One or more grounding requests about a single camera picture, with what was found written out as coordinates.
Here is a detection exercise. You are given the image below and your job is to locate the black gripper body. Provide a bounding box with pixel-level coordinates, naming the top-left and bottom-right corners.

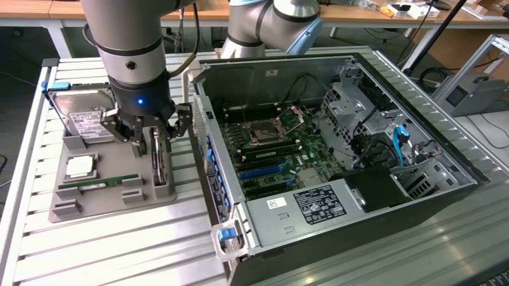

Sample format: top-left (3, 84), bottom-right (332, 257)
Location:
top-left (110, 74), bottom-right (177, 120)

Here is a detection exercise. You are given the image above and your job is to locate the graphics card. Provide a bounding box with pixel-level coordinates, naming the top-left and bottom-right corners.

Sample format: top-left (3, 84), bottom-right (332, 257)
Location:
top-left (150, 126), bottom-right (170, 187)

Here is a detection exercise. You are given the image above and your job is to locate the silver hard disk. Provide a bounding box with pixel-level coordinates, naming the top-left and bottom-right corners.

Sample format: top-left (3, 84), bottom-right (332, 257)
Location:
top-left (54, 89), bottom-right (121, 144)

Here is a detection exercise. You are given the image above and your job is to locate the grey parts rack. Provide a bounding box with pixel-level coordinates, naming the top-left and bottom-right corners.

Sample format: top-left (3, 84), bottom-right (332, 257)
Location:
top-left (47, 125), bottom-right (179, 224)

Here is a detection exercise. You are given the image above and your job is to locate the silver CPU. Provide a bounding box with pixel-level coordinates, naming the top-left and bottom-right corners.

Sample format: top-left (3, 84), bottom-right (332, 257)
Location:
top-left (66, 156), bottom-right (99, 179)

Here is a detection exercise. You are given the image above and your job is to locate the green loose RAM stick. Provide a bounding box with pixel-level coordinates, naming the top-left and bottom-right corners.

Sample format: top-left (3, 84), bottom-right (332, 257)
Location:
top-left (58, 174), bottom-right (143, 190)

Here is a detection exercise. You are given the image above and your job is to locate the CPU socket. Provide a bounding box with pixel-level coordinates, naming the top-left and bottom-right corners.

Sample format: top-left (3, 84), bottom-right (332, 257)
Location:
top-left (245, 119), bottom-right (286, 145)

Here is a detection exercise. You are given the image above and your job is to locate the blue disk caddy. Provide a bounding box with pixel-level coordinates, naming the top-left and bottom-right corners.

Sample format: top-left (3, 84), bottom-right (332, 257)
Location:
top-left (40, 79), bottom-right (117, 132)

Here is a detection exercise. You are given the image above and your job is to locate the installed RAM stick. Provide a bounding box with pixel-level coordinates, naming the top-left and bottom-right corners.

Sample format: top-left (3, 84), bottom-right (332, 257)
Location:
top-left (243, 145), bottom-right (302, 158)

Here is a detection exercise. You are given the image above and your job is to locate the blue expansion slot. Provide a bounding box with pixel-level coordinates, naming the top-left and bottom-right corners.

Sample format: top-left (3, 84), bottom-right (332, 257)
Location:
top-left (237, 165), bottom-right (290, 180)

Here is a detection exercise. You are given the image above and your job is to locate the metal socket cover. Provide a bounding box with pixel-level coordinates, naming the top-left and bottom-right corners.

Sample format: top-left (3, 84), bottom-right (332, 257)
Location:
top-left (274, 105), bottom-right (310, 135)

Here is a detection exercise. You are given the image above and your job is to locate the green Dell motherboard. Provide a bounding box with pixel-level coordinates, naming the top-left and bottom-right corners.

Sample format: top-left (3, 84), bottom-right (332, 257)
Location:
top-left (217, 102), bottom-right (348, 200)

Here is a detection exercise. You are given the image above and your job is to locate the metal disk bay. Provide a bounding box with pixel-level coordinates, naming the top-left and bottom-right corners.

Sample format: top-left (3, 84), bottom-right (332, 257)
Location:
top-left (320, 59), bottom-right (402, 141)

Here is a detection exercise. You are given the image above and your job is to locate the grey power supply unit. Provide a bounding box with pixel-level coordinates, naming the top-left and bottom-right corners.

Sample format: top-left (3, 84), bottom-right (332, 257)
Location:
top-left (245, 178), bottom-right (366, 248)

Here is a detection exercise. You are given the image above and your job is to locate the black plastic shroud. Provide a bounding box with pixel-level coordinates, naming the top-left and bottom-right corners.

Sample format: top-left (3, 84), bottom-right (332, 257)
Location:
top-left (341, 166), bottom-right (413, 214)

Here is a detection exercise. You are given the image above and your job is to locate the black open PC case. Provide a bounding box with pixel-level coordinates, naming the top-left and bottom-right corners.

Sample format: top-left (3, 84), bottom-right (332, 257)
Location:
top-left (181, 52), bottom-right (491, 286)

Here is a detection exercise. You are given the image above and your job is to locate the white cardboard box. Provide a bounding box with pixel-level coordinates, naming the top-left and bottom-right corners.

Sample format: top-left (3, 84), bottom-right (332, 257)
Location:
top-left (404, 6), bottom-right (441, 20)

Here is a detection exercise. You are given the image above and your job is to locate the black stand pole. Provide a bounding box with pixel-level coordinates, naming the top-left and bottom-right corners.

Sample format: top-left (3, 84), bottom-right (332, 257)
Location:
top-left (402, 0), bottom-right (469, 75)

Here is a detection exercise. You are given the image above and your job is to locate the grey computer tower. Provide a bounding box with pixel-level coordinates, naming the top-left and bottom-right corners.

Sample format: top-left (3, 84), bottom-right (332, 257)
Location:
top-left (432, 74), bottom-right (509, 119)

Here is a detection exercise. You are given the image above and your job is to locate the black keyboard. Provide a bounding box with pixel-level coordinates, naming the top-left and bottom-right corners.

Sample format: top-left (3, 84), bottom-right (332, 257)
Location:
top-left (465, 272), bottom-right (509, 286)

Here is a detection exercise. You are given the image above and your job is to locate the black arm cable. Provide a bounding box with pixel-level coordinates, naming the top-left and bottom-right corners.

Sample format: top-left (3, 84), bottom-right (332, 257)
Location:
top-left (165, 0), bottom-right (201, 80)

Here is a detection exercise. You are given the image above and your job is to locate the blue disk wire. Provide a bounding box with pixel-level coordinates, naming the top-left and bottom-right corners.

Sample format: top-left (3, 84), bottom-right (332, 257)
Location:
top-left (392, 125), bottom-right (408, 169)

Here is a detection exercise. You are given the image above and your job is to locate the aluminium profile frame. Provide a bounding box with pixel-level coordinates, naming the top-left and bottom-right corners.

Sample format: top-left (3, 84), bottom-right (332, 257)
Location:
top-left (452, 33), bottom-right (509, 90)

